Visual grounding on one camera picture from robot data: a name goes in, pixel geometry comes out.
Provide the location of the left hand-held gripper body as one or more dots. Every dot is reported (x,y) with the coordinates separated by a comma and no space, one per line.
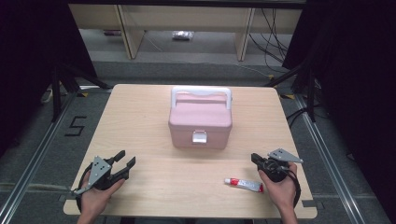
(100,168)

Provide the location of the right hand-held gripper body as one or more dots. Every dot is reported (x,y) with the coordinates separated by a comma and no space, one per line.
(281,155)

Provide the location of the red and white ointment tube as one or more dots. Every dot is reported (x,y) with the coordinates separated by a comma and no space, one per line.
(246,184)

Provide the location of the pink storage box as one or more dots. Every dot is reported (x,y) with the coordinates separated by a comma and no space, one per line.
(199,118)

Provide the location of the person's left hand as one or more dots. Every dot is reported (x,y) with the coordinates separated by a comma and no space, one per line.
(93,200)

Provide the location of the person's right hand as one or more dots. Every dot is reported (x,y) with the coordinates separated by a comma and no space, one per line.
(281,193)

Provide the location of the grey tape piece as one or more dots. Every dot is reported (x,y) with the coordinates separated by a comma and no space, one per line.
(70,197)

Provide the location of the yellow tape piece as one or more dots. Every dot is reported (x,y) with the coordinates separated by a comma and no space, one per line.
(82,94)
(288,96)

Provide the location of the black curtain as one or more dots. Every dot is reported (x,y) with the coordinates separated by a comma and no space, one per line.
(31,46)
(358,62)

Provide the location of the dark flat object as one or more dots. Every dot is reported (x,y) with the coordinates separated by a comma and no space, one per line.
(112,32)

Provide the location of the clear plastic bag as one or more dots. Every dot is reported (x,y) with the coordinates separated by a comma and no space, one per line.
(183,34)

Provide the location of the beige wooden desk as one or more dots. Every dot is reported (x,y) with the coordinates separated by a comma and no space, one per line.
(186,17)

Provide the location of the aluminium floor rail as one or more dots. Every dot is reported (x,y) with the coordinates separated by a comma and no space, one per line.
(31,161)
(327,155)

